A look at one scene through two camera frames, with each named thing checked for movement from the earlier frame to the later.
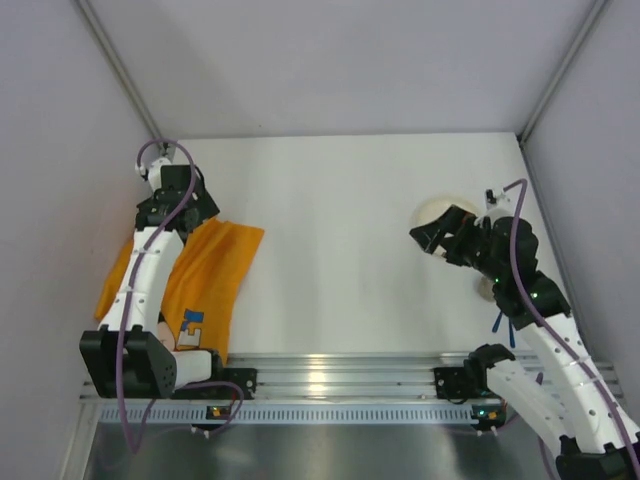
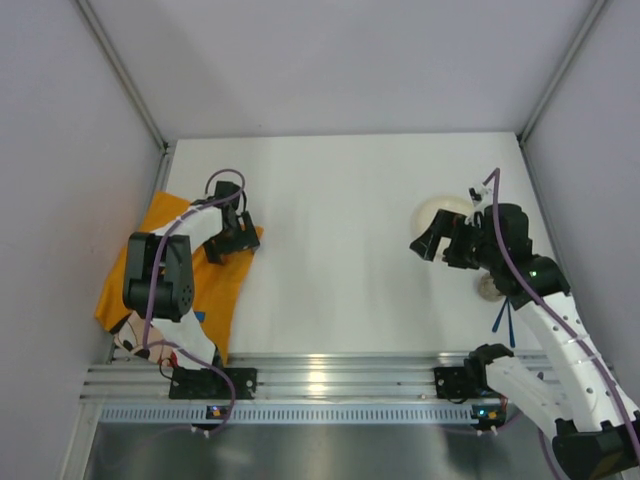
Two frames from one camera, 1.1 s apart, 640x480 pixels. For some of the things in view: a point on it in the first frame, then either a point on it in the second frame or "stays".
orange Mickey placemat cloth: [210, 267] stays
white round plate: [433, 210] stays
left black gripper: [206, 205] to [236, 240]
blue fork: [511, 334] stays
